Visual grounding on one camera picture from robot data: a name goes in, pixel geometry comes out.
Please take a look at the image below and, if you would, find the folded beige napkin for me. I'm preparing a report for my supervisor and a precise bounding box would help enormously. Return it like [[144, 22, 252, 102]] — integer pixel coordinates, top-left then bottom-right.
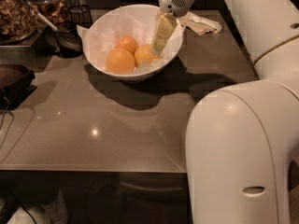
[[178, 12, 222, 35]]

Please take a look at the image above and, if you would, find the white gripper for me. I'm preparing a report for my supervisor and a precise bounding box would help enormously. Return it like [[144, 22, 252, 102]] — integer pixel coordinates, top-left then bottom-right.
[[151, 0, 195, 55]]

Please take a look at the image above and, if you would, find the black wire cup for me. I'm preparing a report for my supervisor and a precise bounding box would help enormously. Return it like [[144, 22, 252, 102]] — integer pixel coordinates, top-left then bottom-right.
[[69, 5, 93, 28]]

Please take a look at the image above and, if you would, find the white spoon handle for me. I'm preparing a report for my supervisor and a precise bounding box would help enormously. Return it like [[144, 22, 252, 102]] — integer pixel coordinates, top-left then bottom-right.
[[35, 11, 58, 32]]

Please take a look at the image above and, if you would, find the black cable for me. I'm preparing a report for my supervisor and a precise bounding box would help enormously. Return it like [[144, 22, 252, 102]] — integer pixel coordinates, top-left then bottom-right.
[[0, 96, 16, 149]]

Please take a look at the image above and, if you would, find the white bowl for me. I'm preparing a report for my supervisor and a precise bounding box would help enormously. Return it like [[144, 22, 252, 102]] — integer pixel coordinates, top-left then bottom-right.
[[82, 4, 185, 83]]

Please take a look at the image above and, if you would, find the orange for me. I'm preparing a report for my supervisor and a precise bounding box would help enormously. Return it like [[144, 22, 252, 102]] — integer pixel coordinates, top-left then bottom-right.
[[115, 35, 139, 54], [106, 49, 135, 74], [135, 44, 161, 66]]

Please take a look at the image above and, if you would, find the large glass jar of nuts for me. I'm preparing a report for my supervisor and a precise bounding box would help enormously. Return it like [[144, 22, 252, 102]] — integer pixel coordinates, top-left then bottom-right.
[[0, 0, 36, 45]]

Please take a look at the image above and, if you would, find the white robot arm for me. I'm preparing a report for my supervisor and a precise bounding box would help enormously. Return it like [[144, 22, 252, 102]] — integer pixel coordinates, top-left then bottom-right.
[[185, 0, 299, 224]]

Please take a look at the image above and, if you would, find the dark glass cup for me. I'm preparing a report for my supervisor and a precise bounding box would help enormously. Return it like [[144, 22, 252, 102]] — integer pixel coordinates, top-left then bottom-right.
[[54, 21, 83, 58]]

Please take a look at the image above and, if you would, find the white paper liner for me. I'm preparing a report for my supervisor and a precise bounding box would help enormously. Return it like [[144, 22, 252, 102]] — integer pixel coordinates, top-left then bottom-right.
[[76, 7, 185, 75]]

